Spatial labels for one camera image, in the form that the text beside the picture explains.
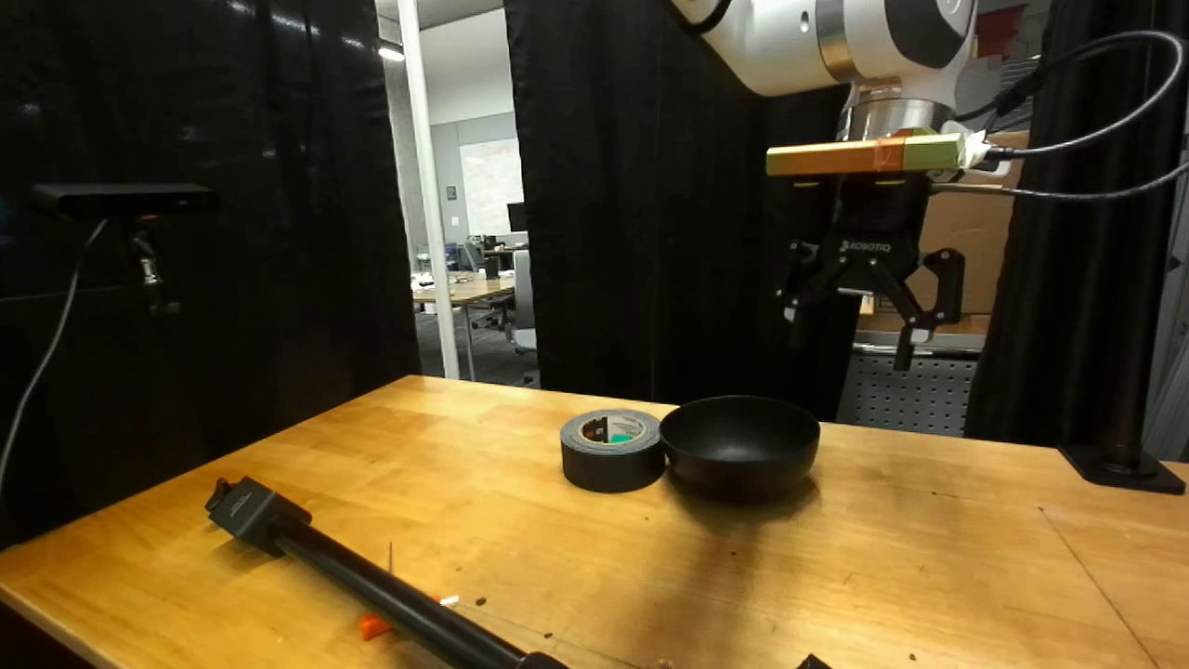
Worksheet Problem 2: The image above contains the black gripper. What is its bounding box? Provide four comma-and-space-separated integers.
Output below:
777, 176, 971, 372

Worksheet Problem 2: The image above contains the black bowl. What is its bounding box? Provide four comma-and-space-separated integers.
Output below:
657, 392, 827, 506

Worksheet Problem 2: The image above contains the brown cardboard box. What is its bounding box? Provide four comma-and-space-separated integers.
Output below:
858, 128, 1032, 340

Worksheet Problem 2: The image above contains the black curtain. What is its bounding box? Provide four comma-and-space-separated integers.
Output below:
0, 0, 424, 551
964, 0, 1189, 462
503, 0, 867, 420

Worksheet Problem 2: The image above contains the black pole stand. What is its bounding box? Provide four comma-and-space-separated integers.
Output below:
1063, 182, 1189, 497

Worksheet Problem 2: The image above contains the black tape roll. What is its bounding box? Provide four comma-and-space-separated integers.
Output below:
559, 404, 672, 496

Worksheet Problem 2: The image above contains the wooden office desk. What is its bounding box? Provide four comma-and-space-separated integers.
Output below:
409, 270, 519, 314

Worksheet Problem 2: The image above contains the yellow wrist camera mount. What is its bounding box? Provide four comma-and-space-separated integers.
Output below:
761, 129, 997, 180

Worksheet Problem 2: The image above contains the white door frame post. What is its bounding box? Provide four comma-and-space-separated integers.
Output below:
391, 0, 466, 384

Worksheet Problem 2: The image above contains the black long-handled tool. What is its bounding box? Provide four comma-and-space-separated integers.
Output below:
202, 477, 573, 669

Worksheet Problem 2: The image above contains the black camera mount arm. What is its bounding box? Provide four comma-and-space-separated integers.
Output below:
122, 216, 184, 319

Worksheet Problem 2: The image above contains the black stereo camera bar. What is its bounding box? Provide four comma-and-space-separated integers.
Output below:
30, 180, 220, 218

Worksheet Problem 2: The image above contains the thin black camera cable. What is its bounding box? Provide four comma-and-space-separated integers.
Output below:
0, 218, 114, 496

